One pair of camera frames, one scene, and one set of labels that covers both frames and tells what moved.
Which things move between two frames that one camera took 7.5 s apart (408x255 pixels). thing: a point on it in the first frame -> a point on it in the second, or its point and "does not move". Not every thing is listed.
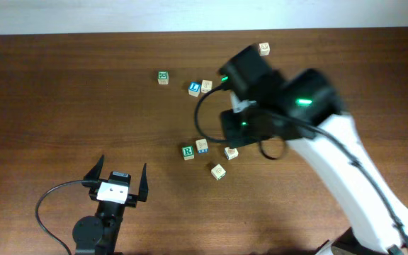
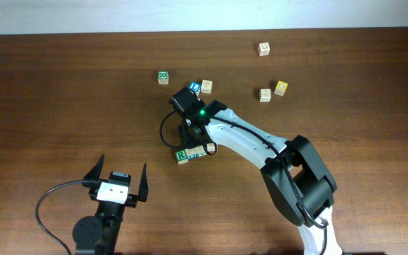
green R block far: x=163 y=77 does not move
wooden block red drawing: x=231 y=153 -> x=211 y=147
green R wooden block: x=188 y=152 -> x=181 y=157
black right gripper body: x=239 y=128 -> x=188 y=140
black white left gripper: x=130 y=200 does not move
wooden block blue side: x=202 y=146 -> x=190 y=154
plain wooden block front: x=218 y=172 -> x=199 y=149
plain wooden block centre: x=206 y=86 does not move
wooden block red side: x=263 y=49 does not move
